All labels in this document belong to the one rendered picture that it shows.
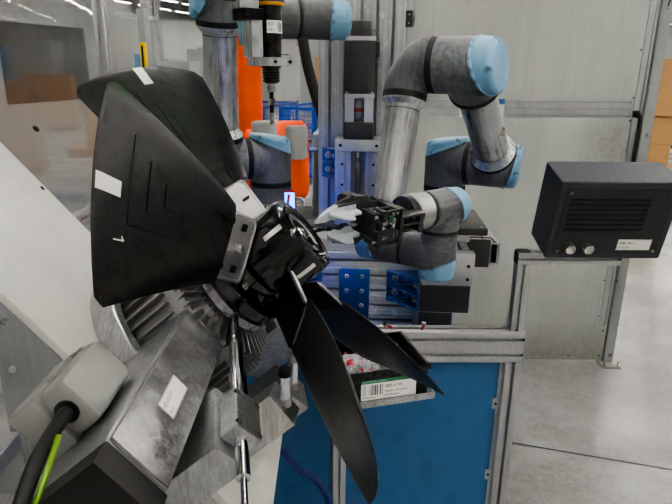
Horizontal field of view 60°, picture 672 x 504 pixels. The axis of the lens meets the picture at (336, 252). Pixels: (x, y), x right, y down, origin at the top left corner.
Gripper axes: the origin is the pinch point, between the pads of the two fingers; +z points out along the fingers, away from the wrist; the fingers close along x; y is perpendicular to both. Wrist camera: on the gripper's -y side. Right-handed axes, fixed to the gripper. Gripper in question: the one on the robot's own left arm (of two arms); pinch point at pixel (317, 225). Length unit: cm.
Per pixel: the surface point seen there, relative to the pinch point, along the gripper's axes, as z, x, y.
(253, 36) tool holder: 14.9, -31.3, 2.0
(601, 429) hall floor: -160, 120, -5
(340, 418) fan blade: 21.1, 9.4, 35.2
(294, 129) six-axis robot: -202, 55, -309
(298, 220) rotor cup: 12.1, -6.6, 11.4
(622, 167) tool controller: -68, -8, 18
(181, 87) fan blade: 20.4, -22.8, -10.4
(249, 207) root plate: 17.2, -7.6, 5.9
